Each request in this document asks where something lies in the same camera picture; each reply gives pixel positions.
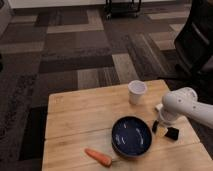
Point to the white sponge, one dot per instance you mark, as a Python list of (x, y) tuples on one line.
[(158, 107)]

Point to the black office chair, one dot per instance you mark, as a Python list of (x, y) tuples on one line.
[(194, 43)]

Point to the black rolling cart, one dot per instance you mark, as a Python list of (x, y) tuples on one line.
[(113, 9)]

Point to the dark blue bowl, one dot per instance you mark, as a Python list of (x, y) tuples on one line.
[(131, 136)]

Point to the orange carrot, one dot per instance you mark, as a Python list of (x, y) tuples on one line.
[(100, 157)]

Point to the black eraser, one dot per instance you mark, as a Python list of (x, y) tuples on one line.
[(172, 132)]

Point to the white paper cup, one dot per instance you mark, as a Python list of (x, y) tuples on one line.
[(136, 90)]

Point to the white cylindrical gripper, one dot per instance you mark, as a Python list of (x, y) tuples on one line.
[(166, 120)]

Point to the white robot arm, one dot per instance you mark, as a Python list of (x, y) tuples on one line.
[(182, 102)]

